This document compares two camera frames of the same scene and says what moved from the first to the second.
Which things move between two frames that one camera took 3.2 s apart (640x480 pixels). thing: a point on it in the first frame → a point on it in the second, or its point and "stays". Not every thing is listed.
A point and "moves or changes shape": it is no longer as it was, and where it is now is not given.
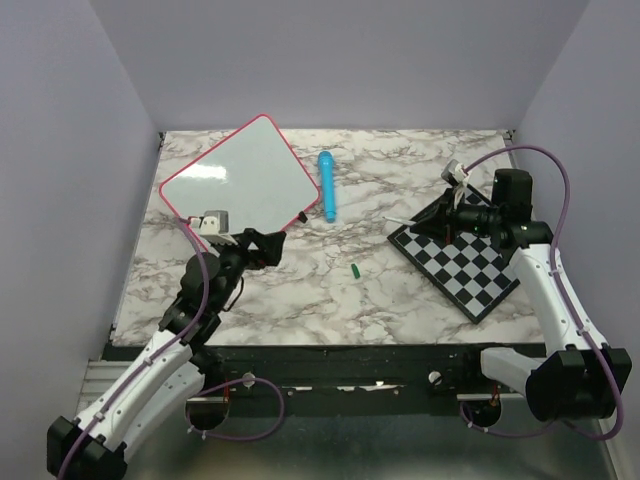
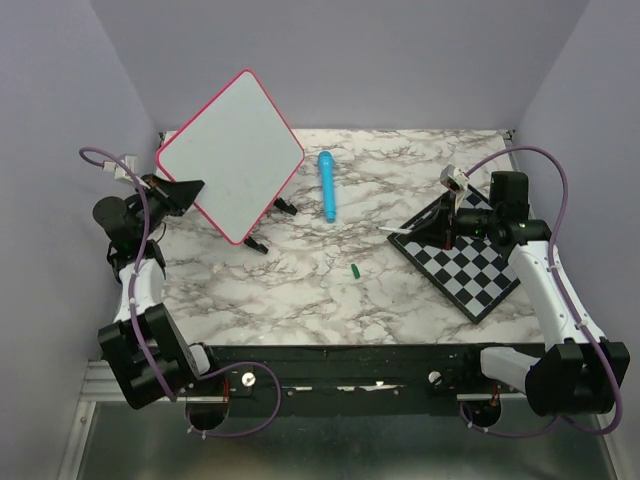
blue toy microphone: x=326 y=162 stays
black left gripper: x=270 y=246 → x=180 y=194
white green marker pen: x=396 y=220 moves or changes shape
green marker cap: x=356 y=271 stays
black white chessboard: x=472 y=269 stays
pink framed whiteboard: x=246 y=175 moves or changes shape
